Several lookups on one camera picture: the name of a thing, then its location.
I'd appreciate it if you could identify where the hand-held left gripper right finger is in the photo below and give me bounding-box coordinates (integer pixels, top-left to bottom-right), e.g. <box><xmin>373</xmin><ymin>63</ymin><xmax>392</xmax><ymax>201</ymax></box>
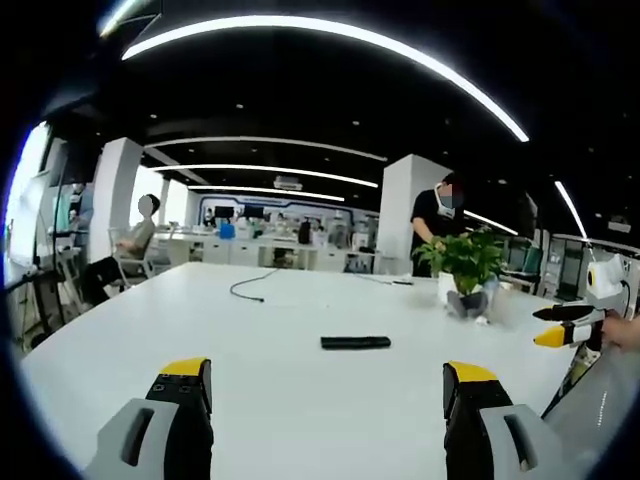
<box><xmin>441</xmin><ymin>360</ymin><xmax>576</xmax><ymax>480</ymax></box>

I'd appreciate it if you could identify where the person's right hand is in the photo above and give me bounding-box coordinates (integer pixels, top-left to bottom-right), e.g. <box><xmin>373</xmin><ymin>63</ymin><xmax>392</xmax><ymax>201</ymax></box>
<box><xmin>600</xmin><ymin>314</ymin><xmax>640</xmax><ymax>352</ymax></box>

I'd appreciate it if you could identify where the row of white office desks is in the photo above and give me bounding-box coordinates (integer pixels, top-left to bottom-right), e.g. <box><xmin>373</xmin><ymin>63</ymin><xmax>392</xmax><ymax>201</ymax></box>
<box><xmin>149</xmin><ymin>225</ymin><xmax>381</xmax><ymax>274</ymax></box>

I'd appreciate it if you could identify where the white plant pot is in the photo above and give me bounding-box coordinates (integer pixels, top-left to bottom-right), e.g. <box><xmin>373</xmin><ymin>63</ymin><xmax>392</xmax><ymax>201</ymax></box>
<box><xmin>436</xmin><ymin>271</ymin><xmax>469</xmax><ymax>304</ymax></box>

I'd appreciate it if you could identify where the curved ceiling light strip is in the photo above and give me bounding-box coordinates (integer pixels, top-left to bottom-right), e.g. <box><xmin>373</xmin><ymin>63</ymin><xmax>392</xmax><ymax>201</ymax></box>
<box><xmin>121</xmin><ymin>14</ymin><xmax>531</xmax><ymax>144</ymax></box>

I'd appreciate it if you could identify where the green potted plant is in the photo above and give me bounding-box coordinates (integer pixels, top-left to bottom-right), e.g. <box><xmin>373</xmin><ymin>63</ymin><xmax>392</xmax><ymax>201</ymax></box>
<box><xmin>410</xmin><ymin>225</ymin><xmax>507</xmax><ymax>295</ymax></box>

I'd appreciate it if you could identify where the black cable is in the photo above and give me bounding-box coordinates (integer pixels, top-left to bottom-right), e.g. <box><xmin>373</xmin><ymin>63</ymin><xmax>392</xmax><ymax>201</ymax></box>
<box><xmin>229</xmin><ymin>268</ymin><xmax>280</xmax><ymax>304</ymax></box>

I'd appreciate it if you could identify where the white office chair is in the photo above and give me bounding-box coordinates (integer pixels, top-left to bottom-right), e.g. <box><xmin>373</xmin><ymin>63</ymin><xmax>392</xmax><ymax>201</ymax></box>
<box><xmin>107</xmin><ymin>225</ymin><xmax>157</xmax><ymax>291</ymax></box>

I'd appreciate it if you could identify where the white pillar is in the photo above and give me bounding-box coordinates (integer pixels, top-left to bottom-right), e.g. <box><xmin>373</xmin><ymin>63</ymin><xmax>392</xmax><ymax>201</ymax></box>
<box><xmin>375</xmin><ymin>153</ymin><xmax>455</xmax><ymax>275</ymax></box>
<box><xmin>87</xmin><ymin>137</ymin><xmax>145</xmax><ymax>266</ymax></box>

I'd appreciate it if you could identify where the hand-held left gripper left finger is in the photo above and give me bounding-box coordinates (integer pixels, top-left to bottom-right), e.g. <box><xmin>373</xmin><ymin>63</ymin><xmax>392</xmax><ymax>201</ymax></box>
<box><xmin>82</xmin><ymin>356</ymin><xmax>216</xmax><ymax>480</ymax></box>

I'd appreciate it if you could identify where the small grey figurine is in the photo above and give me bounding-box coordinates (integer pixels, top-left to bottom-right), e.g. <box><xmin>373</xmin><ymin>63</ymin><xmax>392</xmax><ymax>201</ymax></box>
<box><xmin>446</xmin><ymin>288</ymin><xmax>490</xmax><ymax>321</ymax></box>

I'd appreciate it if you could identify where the black remote control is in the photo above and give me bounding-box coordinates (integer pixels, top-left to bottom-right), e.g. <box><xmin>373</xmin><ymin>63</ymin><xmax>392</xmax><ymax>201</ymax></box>
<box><xmin>320</xmin><ymin>335</ymin><xmax>392</xmax><ymax>352</ymax></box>

